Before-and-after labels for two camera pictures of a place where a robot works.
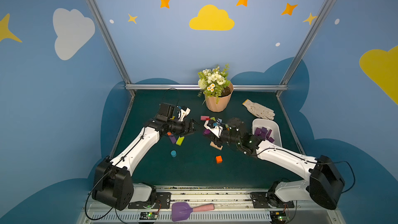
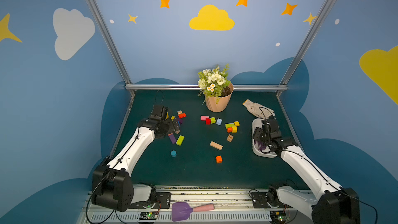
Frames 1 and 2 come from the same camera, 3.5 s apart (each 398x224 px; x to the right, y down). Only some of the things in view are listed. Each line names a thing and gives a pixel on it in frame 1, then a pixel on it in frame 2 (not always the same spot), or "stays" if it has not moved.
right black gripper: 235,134 to 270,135
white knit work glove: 259,110 stays
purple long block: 173,139 stays
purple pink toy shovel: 181,210 stays
